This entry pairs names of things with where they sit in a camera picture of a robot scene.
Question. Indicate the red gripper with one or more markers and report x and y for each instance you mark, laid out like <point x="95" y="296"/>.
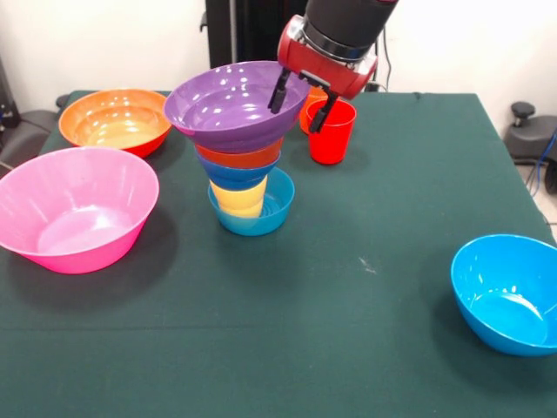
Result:
<point x="322" y="65"/>

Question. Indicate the purple bowl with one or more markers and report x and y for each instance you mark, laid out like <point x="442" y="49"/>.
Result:
<point x="226" y="113"/>

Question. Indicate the small orange bowl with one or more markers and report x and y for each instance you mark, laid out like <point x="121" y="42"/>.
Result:
<point x="239" y="159"/>

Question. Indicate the small dark blue bowl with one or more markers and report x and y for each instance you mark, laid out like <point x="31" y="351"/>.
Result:
<point x="237" y="178"/>

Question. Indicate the yellow cup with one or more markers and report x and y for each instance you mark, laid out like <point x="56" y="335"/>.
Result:
<point x="239" y="202"/>

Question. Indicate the small light blue bowl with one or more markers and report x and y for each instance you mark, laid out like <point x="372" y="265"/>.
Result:
<point x="257" y="226"/>

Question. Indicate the large pink bowl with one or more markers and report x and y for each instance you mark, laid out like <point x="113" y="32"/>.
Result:
<point x="87" y="235"/>

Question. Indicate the orange cup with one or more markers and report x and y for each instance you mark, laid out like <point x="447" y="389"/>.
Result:
<point x="304" y="119"/>

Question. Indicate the red cup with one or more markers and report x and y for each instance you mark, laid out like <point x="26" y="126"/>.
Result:
<point x="328" y="143"/>

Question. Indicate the large orange bowl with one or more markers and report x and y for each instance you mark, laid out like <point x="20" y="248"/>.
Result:
<point x="113" y="122"/>

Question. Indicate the dark green table cloth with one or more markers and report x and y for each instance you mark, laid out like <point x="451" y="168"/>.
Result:
<point x="278" y="305"/>

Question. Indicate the large light blue bowl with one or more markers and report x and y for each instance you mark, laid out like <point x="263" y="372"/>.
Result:
<point x="500" y="296"/>

